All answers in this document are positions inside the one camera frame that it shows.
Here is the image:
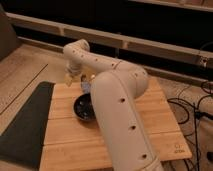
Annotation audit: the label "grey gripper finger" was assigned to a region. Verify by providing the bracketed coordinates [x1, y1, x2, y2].
[81, 75, 91, 94]

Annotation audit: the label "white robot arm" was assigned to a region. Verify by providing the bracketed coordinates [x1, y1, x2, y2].
[63, 39, 164, 171]

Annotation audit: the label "dark ceramic bowl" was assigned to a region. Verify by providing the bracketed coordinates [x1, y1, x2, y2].
[73, 93, 95, 121]

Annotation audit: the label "wooden table board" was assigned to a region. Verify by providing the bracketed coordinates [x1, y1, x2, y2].
[39, 77, 192, 171]

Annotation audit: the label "dark grey floor mat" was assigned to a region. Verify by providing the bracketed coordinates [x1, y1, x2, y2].
[0, 82, 54, 169]

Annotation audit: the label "black floor cables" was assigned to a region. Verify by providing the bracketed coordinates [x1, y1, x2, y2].
[166, 79, 213, 171]

